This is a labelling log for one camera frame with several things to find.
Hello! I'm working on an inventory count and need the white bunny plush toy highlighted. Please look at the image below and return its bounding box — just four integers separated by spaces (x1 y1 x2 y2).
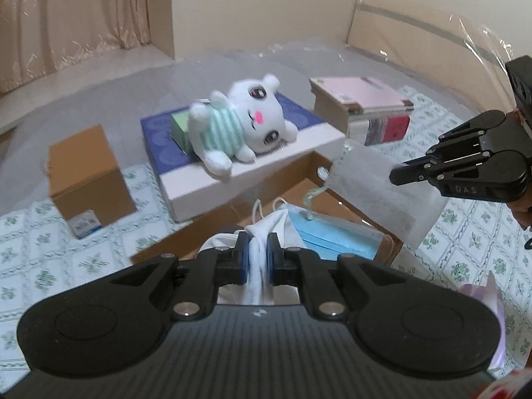
188 74 299 178

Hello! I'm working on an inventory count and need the purple tissue pack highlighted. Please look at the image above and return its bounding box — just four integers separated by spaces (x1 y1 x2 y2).
459 271 509 377

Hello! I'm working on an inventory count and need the plastic wrapped headboard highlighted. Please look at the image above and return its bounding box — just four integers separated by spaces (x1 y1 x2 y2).
347 0 517 112

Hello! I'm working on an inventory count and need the white blue flat box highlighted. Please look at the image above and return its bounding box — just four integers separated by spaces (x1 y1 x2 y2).
141 94 345 222

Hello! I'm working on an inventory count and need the floral tablecloth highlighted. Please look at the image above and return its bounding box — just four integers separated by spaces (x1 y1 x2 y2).
0 84 532 383

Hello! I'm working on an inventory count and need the stack of books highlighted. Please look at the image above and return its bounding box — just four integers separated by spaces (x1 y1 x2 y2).
309 76 414 146

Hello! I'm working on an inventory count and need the small green box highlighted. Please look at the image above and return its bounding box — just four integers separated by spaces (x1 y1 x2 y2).
171 108 193 155

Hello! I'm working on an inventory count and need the blue surgical face mask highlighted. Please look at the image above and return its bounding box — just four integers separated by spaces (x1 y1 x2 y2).
249 197 394 265

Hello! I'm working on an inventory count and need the beige curtain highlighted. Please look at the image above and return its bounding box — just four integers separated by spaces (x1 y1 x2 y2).
1 0 151 94

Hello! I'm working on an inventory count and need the white cloth glove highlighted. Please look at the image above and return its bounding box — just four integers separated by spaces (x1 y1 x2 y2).
217 208 305 305

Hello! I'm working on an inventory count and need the long open cardboard box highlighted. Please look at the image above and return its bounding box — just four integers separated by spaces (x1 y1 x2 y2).
130 152 403 266

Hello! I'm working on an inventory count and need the small closed cardboard box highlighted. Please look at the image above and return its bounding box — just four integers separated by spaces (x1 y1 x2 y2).
48 125 136 240

